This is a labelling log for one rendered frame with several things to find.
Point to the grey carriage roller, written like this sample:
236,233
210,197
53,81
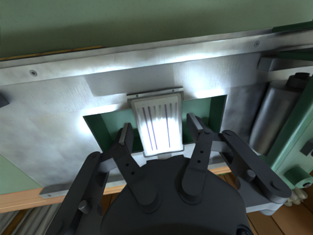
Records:
269,115

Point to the grey plate rest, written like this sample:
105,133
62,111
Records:
156,91

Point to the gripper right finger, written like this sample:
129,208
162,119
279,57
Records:
254,161

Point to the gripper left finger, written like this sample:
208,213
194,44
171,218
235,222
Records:
122,159

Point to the green imprinter carriage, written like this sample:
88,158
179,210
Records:
291,137

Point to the grey metal imprinter bed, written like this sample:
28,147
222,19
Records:
53,110

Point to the dark round knob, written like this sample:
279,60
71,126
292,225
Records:
297,82

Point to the white plate with purple lines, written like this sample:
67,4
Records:
159,132

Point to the grey ribbed radiator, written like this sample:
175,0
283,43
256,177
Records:
31,220

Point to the dark grey square stop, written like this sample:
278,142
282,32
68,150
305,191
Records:
307,147

